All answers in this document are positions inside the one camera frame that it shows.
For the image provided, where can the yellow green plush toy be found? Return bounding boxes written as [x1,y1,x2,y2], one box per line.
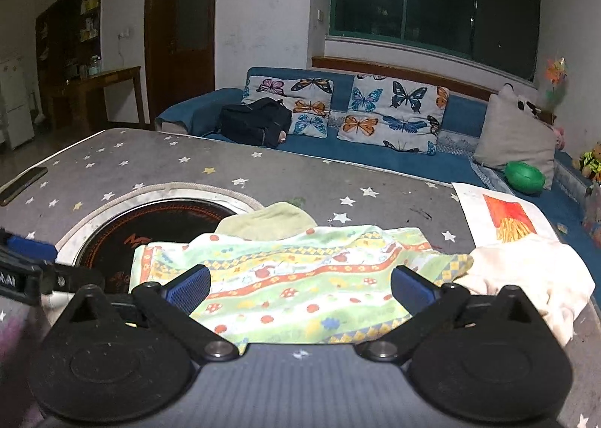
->
[571,142,601,183]

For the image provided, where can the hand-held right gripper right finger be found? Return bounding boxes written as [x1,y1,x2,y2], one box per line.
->
[356,265,560,366]

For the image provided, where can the green framed window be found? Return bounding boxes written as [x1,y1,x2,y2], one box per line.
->
[328,0,544,82]

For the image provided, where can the blue sofa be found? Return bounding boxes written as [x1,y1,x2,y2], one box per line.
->
[155,66,601,264]

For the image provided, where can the black bag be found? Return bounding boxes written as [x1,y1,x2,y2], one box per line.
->
[217,97,293,149]

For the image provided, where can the grey pillow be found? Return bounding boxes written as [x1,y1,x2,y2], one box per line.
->
[473,83,557,190]

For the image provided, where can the dark wooden cabinet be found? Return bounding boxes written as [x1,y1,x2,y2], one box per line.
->
[35,0,104,82]

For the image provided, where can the butterfly print cushion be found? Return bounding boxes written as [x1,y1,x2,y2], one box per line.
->
[336,74,450,157]
[241,75,335,139]

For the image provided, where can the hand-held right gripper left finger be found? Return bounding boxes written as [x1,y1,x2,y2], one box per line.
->
[44,265,239,366]

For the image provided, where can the panda plush toy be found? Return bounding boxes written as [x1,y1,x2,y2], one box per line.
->
[514,97,544,118]

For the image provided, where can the green ball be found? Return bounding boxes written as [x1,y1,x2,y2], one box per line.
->
[504,160,547,195]

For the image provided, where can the grey star-printed table cover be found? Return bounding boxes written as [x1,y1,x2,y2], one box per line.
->
[0,128,601,428]

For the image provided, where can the pale green cloth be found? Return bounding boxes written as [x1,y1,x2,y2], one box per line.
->
[213,202,318,241]

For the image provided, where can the white refrigerator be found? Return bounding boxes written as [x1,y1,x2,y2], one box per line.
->
[0,50,36,150]

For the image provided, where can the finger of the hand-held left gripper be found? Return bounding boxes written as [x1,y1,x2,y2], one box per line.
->
[40,263,107,296]
[0,230,58,265]

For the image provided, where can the dark wooden door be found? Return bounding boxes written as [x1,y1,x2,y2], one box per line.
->
[143,0,219,127]

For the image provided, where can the colourful pinwheel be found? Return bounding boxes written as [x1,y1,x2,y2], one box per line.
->
[540,53,569,112]

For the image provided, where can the wooden desk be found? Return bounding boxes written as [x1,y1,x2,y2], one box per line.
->
[46,65,143,133]

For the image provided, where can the green patterned cloth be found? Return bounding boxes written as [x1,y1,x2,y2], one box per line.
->
[129,224,475,347]

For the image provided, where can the cream garment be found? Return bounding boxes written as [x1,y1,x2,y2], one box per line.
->
[462,235,596,350]

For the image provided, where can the white sheet with fries print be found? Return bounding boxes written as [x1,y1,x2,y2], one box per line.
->
[451,181,562,250]

